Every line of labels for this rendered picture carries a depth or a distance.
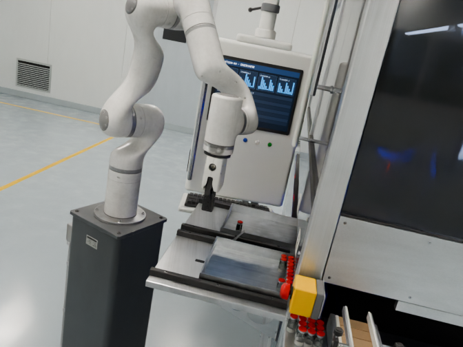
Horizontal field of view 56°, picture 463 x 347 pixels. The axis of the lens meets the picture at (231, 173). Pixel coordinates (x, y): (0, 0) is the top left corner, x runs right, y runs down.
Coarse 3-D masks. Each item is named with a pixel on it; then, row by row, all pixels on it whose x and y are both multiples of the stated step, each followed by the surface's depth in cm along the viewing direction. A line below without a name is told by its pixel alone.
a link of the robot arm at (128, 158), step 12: (144, 108) 153; (156, 108) 157; (144, 120) 151; (156, 120) 155; (144, 132) 154; (156, 132) 156; (132, 144) 158; (144, 144) 156; (120, 156) 153; (132, 156) 154; (144, 156) 158; (120, 168) 154; (132, 168) 155
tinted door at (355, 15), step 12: (360, 0) 120; (360, 12) 113; (348, 24) 141; (348, 36) 132; (348, 48) 124; (348, 60) 117; (336, 72) 144; (336, 84) 135; (336, 96) 126; (336, 108) 119; (324, 120) 150; (324, 132) 140; (324, 144) 131; (324, 156) 123
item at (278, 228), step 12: (228, 216) 175; (240, 216) 180; (252, 216) 182; (264, 216) 182; (276, 216) 181; (288, 216) 180; (228, 228) 167; (252, 228) 171; (264, 228) 173; (276, 228) 175; (288, 228) 177; (264, 240) 157; (276, 240) 156; (288, 240) 166
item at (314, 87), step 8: (336, 0) 137; (328, 16) 139; (328, 24) 139; (328, 32) 140; (328, 40) 141; (320, 48) 142; (320, 56) 142; (320, 64) 143; (320, 72) 144; (312, 88) 145; (320, 88) 145; (328, 88) 145
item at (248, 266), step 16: (224, 240) 150; (208, 256) 136; (224, 256) 145; (240, 256) 147; (256, 256) 149; (272, 256) 149; (208, 272) 134; (224, 272) 135; (240, 272) 137; (256, 272) 139; (272, 272) 141; (240, 288) 125; (256, 288) 125; (272, 288) 131
